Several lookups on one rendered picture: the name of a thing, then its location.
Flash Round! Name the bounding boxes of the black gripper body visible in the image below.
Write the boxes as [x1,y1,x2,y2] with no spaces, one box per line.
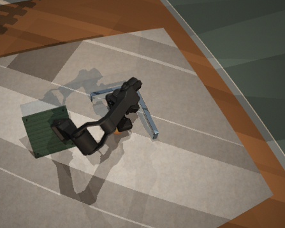
[105,93,133,132]

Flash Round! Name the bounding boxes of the low clear corner walls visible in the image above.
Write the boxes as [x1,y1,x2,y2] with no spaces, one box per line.
[92,91,154,139]

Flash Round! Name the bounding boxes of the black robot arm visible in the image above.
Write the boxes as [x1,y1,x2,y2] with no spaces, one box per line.
[50,77,142,156]

